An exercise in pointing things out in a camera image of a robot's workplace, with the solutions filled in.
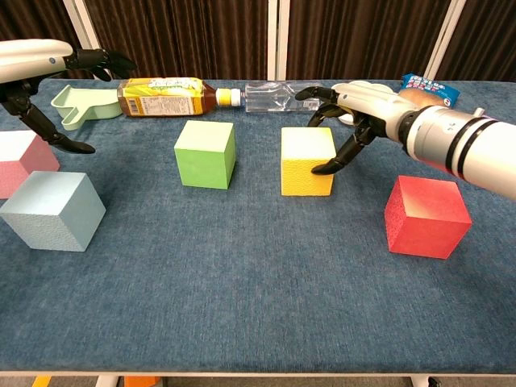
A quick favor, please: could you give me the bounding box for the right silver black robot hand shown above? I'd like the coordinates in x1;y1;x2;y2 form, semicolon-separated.
295;82;416;176

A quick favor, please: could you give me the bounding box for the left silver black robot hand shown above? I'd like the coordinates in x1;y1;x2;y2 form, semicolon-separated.
0;39;138;155

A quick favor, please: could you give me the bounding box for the yellow foam cube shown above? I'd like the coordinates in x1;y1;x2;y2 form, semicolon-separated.
281;126;338;198

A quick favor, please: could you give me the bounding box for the pink foam cube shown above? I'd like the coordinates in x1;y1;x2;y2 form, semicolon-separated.
0;129;60;200

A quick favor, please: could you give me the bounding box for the red foam cube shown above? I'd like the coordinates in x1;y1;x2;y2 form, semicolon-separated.
384;175;473;260

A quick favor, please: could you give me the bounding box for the light blue foam cube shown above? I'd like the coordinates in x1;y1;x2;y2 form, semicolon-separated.
0;170;106;253

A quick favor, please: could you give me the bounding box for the green foam cube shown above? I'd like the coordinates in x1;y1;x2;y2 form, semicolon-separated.
173;119;237;189

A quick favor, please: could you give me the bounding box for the white flower-shaped paint palette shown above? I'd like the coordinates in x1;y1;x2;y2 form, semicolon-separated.
330;79;400;125

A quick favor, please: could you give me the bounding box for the blue red snack bag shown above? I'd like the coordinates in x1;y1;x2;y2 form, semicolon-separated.
397;73;461;108

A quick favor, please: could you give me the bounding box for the light green plastic dustpan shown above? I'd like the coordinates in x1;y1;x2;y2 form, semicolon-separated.
50;84;122;132

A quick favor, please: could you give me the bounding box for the clear plastic water bottle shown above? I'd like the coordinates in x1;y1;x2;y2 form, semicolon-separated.
240;81;326;115

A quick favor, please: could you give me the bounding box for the tea bottle yellow label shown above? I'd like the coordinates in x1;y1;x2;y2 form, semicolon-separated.
116;76;242;118

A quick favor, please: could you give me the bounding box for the blue tablecloth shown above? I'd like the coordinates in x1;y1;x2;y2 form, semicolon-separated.
0;77;516;372

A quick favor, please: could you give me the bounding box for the orange object under table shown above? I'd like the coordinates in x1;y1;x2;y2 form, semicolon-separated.
123;375;160;387

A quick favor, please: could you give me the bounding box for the white table frame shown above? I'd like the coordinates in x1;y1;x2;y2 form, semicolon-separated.
0;369;516;387

